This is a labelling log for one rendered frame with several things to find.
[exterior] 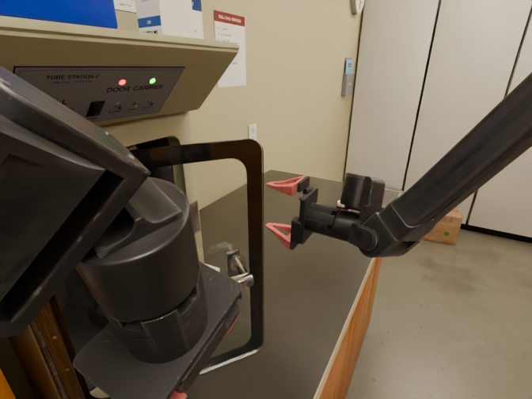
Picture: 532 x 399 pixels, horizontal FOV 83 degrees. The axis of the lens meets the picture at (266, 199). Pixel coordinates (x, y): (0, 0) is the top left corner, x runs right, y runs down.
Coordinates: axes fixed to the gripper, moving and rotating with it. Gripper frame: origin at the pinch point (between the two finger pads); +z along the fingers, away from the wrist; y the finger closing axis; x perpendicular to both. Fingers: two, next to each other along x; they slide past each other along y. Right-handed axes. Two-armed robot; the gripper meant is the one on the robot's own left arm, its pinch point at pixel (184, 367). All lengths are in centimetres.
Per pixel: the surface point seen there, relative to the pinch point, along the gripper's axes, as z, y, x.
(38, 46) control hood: -22.1, -8.1, -17.7
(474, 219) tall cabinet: 167, -271, 96
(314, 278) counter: 42, -44, 2
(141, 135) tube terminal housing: -5.4, -21.2, -25.4
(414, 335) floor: 148, -111, 57
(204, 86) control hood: -11.2, -30.7, -20.0
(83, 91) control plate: -16.6, -11.9, -20.3
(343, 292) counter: 40, -42, 10
